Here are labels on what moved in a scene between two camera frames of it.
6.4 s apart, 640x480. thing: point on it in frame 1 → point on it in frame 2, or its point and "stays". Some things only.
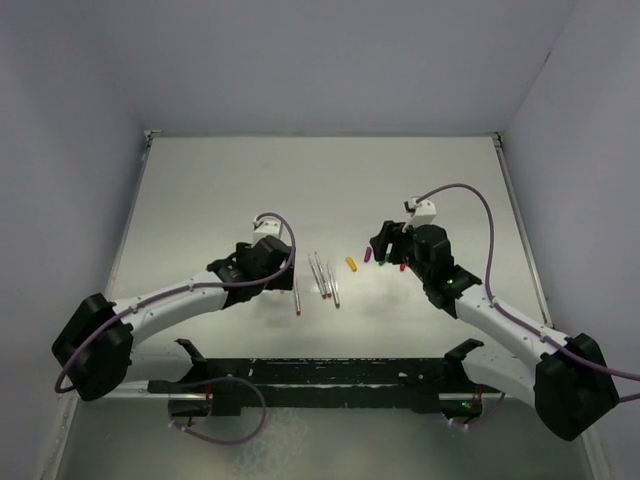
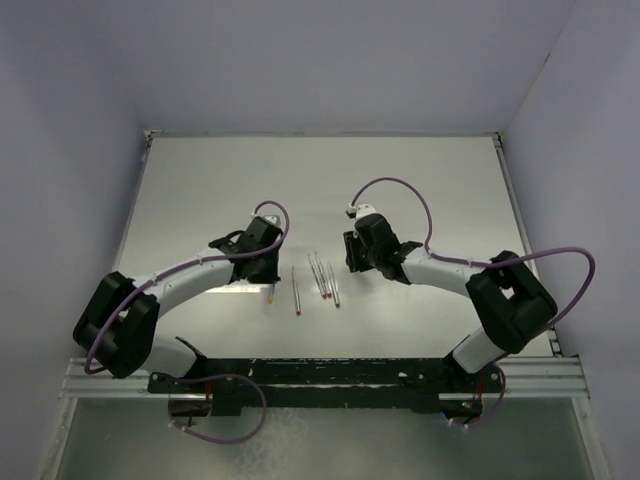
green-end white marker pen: [336, 299] stays
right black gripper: [380, 242] → [352, 241]
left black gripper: [283, 281] → [271, 275]
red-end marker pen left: [298, 302] stays
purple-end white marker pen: [322, 293] stays
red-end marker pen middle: [322, 276] stays
